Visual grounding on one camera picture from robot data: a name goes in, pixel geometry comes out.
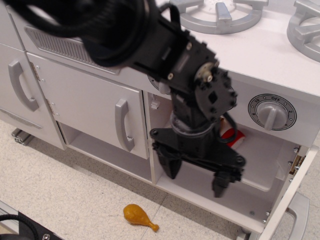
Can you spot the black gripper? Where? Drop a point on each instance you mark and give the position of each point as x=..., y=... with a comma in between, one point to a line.
x=204, y=151

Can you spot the white toy oven door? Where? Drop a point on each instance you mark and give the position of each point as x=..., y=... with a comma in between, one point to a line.
x=292, y=202

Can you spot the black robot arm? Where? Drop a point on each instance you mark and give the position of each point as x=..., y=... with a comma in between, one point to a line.
x=148, y=38

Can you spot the grey right oven knob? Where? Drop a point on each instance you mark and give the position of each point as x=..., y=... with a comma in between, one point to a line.
x=272, y=112

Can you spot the grey oven knob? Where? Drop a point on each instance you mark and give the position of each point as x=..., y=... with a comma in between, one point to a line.
x=160, y=86
x=272, y=112

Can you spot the grey left oven knob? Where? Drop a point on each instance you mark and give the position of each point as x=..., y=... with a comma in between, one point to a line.
x=160, y=86

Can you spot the red white toy sushi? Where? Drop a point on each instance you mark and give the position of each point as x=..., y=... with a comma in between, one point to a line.
x=229, y=132

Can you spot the yellow toy chicken drumstick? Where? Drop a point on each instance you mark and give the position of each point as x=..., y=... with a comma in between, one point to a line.
x=135, y=215

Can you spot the white cabinet door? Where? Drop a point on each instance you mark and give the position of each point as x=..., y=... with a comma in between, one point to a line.
x=95, y=106

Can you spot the white toy kitchen body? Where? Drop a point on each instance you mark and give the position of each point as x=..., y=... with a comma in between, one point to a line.
x=80, y=192

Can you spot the silver left stove burner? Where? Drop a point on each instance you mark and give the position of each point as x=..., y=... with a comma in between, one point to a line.
x=219, y=17

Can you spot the silver stove burner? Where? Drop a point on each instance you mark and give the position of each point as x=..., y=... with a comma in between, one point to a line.
x=301, y=37
x=219, y=17

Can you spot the silver right stove burner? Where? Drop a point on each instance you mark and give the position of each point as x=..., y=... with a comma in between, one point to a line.
x=301, y=37

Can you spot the grey vent grille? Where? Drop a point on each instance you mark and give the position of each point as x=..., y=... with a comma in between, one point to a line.
x=68, y=48

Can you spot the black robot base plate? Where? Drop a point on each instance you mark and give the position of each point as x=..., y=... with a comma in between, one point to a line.
x=28, y=229

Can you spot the aluminium frame extrusion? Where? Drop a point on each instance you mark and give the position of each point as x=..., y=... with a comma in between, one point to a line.
x=22, y=137

